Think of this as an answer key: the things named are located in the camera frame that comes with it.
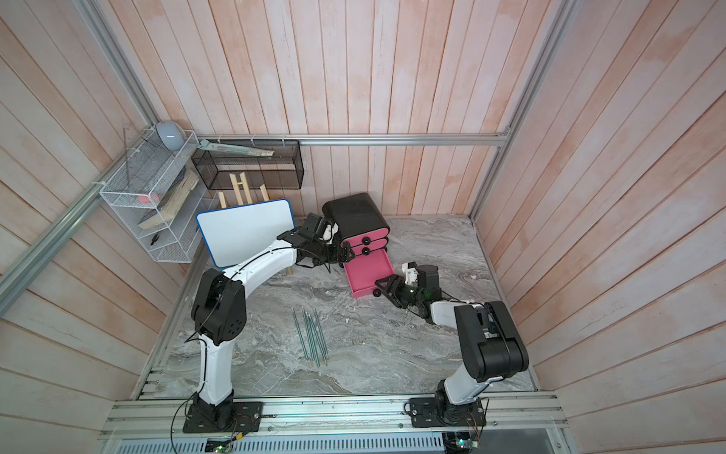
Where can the white wire wall shelf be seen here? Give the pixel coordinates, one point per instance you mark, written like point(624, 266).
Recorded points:
point(149, 167)

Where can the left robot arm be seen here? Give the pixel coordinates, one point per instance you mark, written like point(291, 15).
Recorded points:
point(220, 309)

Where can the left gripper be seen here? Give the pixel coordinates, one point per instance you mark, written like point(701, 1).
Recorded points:
point(336, 256)

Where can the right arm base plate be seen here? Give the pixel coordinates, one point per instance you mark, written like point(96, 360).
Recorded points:
point(437, 412)

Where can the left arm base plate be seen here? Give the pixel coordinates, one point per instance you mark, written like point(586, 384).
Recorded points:
point(228, 417)

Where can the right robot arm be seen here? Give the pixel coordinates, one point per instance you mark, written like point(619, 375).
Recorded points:
point(491, 346)

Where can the pink bottom drawer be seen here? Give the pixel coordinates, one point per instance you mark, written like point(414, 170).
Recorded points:
point(363, 271)

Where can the black mesh wall basket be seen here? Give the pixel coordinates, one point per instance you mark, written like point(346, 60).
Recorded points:
point(283, 171)

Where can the black drawer cabinet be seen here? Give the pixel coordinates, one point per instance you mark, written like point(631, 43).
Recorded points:
point(354, 214)

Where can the green white ruler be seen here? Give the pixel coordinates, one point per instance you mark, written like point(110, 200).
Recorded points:
point(206, 145)

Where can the green pencil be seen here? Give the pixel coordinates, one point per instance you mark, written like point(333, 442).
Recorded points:
point(316, 334)
point(321, 336)
point(300, 334)
point(311, 342)
point(306, 334)

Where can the white board blue frame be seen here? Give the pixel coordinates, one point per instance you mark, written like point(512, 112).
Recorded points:
point(233, 235)

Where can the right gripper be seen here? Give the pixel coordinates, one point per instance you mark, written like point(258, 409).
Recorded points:
point(396, 280)

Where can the pink eraser on shelf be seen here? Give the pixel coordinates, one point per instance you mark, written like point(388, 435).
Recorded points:
point(149, 199)

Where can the book on shelf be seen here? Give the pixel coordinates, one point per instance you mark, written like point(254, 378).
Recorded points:
point(171, 204)

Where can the aluminium mounting rail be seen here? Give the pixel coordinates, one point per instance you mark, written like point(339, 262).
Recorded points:
point(497, 423)

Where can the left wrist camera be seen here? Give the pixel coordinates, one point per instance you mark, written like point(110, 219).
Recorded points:
point(318, 228)

